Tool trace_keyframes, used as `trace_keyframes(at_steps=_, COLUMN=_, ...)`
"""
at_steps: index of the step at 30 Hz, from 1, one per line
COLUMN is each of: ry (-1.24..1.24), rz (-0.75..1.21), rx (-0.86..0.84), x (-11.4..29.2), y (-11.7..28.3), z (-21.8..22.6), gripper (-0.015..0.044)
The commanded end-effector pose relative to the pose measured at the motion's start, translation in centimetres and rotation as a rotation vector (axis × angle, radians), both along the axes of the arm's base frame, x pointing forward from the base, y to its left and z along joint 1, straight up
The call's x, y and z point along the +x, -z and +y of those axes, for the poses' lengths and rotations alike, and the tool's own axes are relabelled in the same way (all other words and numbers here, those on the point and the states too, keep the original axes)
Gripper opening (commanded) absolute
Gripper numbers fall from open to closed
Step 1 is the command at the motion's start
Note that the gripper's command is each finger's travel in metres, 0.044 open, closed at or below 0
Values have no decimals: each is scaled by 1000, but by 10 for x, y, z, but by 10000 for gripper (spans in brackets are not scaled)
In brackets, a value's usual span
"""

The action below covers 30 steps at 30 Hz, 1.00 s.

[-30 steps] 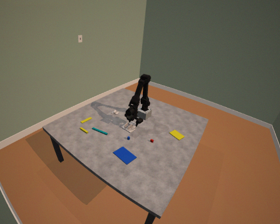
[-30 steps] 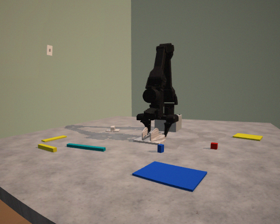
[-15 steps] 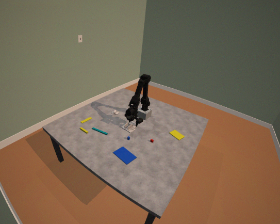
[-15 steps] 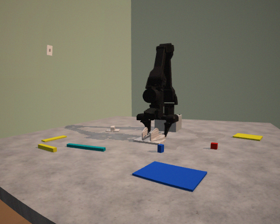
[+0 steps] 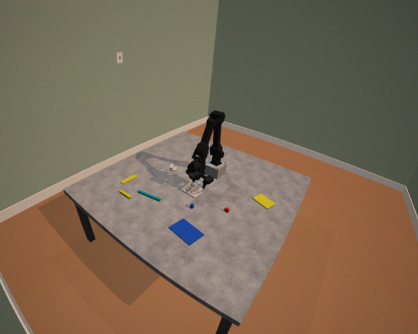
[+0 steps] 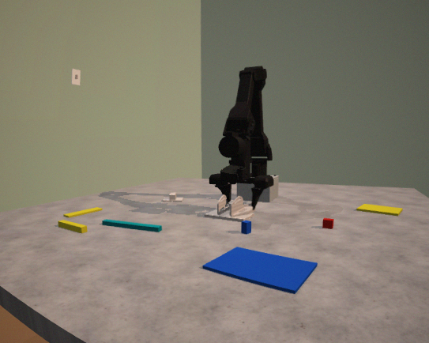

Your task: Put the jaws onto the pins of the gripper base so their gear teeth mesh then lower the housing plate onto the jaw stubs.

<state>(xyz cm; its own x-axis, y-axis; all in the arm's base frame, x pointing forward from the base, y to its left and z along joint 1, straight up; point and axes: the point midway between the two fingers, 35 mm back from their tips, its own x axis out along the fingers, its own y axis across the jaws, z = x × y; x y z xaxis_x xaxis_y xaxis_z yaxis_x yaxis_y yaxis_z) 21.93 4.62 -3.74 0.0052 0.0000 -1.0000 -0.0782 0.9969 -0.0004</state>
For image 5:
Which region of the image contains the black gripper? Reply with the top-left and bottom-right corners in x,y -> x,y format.
186,167 -> 214,189

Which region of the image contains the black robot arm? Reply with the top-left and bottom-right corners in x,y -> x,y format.
187,111 -> 226,181

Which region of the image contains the yellow rectangular bar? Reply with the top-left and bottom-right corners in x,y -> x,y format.
120,190 -> 132,199

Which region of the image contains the blue flat rectangular plate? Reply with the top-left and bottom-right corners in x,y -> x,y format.
169,219 -> 204,245

